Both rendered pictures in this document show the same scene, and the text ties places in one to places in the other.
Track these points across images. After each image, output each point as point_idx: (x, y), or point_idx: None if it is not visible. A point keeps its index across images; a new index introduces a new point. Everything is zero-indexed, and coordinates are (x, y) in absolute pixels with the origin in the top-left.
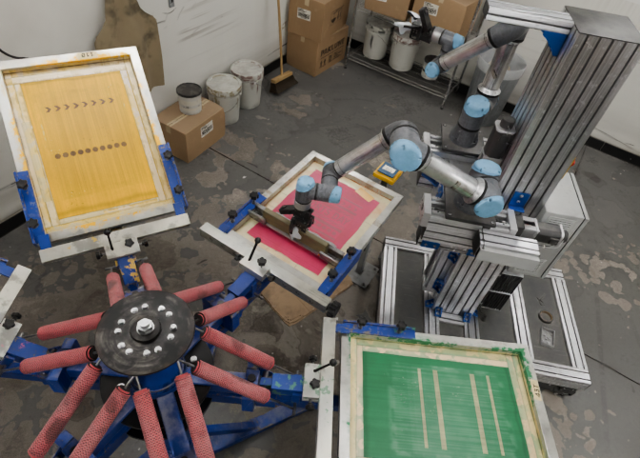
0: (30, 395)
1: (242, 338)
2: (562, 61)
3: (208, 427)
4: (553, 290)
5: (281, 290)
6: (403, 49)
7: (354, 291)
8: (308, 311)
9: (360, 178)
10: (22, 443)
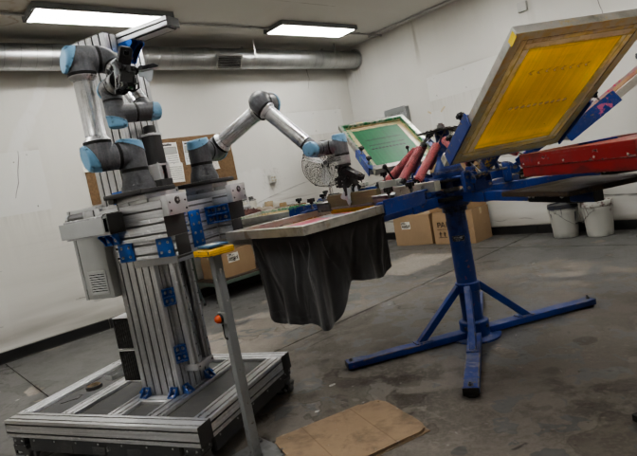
0: None
1: (436, 388)
2: (142, 62)
3: (447, 298)
4: (47, 405)
5: (383, 421)
6: None
7: (278, 435)
8: (351, 408)
9: (260, 228)
10: (621, 325)
